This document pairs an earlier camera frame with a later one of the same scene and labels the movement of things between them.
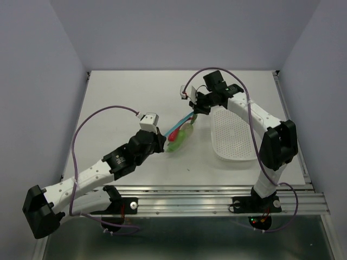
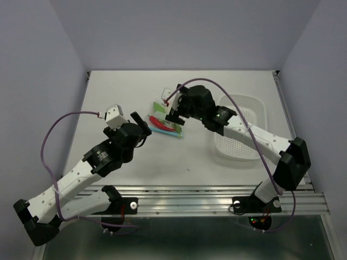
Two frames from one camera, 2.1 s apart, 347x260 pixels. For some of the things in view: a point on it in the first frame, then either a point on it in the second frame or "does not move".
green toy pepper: [180, 140] -> [157, 108]
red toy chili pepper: [172, 136] -> [156, 123]
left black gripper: [159, 140] -> [139, 120]
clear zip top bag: [177, 137] -> [158, 123]
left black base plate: [122, 206] does not move
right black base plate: [254, 204] does not move
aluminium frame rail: [297, 200] does not move
